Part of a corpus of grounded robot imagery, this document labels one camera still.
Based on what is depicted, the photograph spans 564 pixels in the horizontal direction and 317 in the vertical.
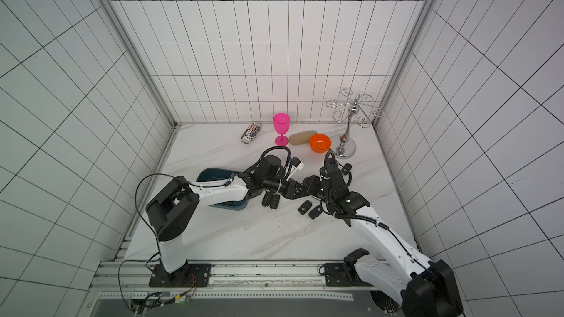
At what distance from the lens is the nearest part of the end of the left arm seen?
2.26ft

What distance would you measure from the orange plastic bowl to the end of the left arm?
0.34 meters

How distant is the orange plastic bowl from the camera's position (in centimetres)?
107
